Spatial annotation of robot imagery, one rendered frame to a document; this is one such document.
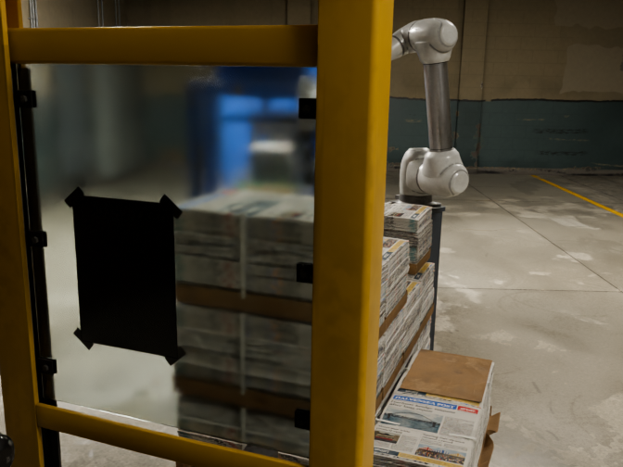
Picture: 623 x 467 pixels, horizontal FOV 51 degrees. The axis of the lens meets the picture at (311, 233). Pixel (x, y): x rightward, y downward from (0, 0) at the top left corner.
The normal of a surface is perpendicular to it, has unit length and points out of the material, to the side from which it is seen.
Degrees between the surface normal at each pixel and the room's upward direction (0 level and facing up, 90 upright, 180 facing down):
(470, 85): 90
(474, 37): 90
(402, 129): 90
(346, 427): 90
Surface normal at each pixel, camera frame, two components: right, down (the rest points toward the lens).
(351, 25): -0.35, 0.21
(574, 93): -0.01, 0.23
